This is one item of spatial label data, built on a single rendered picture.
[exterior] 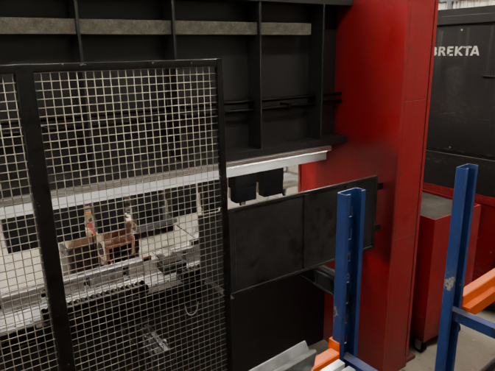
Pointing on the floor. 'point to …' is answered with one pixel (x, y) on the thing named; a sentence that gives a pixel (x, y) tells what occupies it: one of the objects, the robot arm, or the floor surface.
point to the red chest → (434, 264)
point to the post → (43, 213)
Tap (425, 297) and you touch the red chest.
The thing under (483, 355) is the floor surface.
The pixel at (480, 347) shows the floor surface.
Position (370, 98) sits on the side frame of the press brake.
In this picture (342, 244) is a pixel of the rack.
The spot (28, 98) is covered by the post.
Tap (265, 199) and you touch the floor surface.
